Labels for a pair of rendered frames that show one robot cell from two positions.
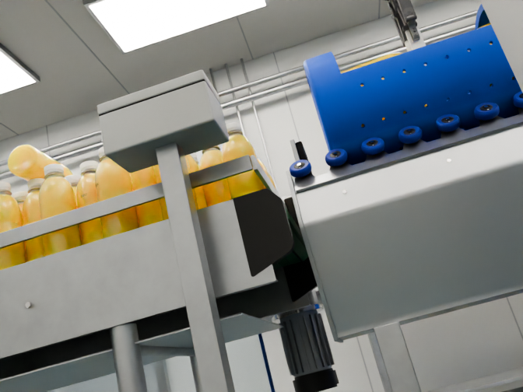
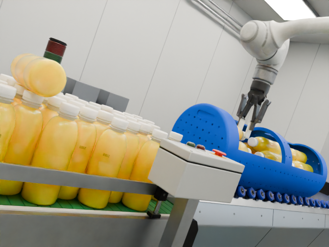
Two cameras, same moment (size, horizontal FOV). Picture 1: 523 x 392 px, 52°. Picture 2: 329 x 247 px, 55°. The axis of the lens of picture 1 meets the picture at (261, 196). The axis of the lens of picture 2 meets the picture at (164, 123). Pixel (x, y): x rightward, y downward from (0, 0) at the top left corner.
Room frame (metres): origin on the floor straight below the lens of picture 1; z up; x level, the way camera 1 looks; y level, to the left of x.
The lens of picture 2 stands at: (0.46, 0.76, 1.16)
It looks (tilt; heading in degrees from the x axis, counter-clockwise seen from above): 3 degrees down; 311
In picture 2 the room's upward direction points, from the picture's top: 20 degrees clockwise
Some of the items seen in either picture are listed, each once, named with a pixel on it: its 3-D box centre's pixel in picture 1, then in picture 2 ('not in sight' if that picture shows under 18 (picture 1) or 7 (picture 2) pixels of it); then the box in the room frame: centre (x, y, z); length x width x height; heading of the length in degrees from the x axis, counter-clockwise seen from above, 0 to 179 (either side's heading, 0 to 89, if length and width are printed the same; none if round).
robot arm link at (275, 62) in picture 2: not in sight; (272, 49); (1.08, -0.41, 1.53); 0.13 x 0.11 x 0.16; 91
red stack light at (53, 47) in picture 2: not in sight; (56, 48); (1.53, 0.22, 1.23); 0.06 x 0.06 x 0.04
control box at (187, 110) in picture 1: (164, 123); (198, 171); (0.86, 0.14, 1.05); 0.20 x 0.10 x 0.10; 82
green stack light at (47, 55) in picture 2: not in sight; (51, 61); (1.53, 0.22, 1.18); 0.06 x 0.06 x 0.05
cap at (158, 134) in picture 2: not in sight; (159, 135); (0.99, 0.16, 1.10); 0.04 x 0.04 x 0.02
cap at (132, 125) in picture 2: not in sight; (132, 125); (1.04, 0.22, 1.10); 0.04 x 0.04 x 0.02
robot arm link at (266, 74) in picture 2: not in sight; (264, 76); (1.08, -0.42, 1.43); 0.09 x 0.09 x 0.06
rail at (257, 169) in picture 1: (273, 192); not in sight; (1.13, -0.03, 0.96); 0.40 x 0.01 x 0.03; 172
